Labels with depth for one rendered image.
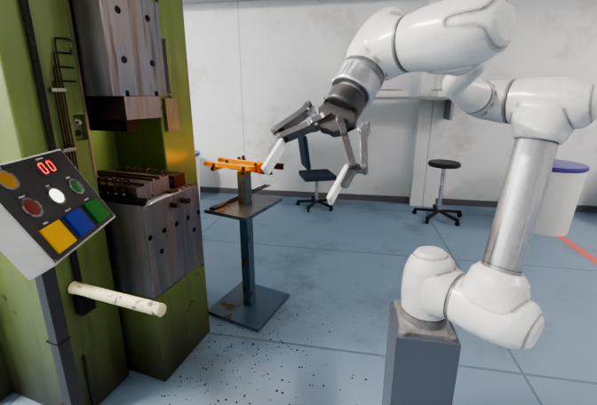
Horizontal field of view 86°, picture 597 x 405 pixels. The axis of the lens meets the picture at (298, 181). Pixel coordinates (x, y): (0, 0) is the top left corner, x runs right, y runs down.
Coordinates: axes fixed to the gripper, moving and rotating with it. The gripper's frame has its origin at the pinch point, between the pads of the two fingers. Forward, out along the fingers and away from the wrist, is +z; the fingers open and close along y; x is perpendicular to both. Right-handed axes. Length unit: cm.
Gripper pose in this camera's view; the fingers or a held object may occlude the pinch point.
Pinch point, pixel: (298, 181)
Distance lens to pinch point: 57.5
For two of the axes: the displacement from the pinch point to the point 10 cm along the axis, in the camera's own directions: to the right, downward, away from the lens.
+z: -4.9, 8.3, -2.7
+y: -8.4, -3.8, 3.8
